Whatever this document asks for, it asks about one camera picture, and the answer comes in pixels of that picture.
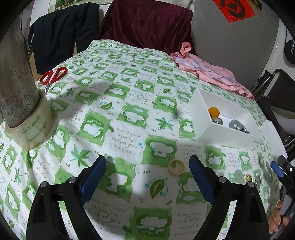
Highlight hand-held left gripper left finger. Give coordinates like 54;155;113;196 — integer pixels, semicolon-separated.
26;155;107;240

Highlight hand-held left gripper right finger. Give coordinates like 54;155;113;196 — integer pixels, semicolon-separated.
188;154;270;240

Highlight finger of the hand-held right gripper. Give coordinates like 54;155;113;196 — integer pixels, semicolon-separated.
278;156;295;176
271;161;286;179

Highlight cream small ring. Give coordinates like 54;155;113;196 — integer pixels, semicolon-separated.
168;160;185;176

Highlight white cardboard box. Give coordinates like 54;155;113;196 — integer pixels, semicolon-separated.
188;88;264;146

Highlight white box lid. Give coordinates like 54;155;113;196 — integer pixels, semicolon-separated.
259;120;288;160

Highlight person's bare foot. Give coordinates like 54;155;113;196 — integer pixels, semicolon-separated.
268;200;291;233

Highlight black folding chair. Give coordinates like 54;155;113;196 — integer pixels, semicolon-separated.
250;69;295;148

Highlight green white printed tablecloth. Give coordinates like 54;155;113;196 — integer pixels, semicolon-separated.
0;39;288;240

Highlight clear tape roll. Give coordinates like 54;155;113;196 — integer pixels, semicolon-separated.
5;90;56;150

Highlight pink cloth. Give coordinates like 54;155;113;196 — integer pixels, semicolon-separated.
170;42;254;98

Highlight metal thermos bottle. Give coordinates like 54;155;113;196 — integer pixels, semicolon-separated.
0;0;38;126

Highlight black jacket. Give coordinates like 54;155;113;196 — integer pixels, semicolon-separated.
29;2;99;74

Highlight dark red velvet cloth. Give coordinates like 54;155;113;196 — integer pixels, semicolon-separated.
99;0;197;56

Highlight waterfall landscape painting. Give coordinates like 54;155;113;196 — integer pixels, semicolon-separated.
55;0;80;7

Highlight red handled scissors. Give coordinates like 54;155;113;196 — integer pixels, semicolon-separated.
40;67;68;95

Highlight black wall ornament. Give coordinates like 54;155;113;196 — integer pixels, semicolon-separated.
283;38;295;64

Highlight red paper wall decoration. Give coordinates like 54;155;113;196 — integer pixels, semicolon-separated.
213;0;256;23

